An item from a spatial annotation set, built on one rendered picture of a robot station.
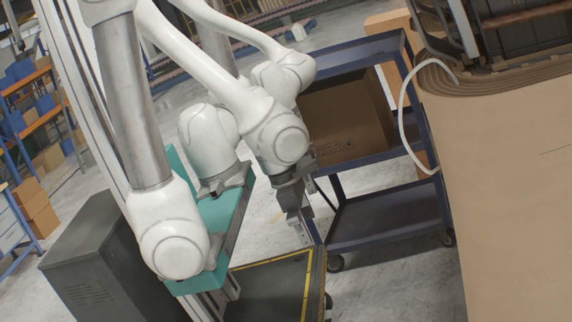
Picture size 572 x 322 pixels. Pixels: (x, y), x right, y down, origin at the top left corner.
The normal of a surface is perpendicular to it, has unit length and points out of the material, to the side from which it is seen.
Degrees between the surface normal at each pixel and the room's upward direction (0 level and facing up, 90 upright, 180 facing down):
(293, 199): 90
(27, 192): 90
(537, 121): 90
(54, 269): 90
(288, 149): 98
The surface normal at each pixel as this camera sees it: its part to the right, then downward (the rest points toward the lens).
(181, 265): 0.29, 0.33
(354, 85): -0.30, 0.46
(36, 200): 0.82, -0.17
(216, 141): 0.49, 0.07
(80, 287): -0.11, 0.40
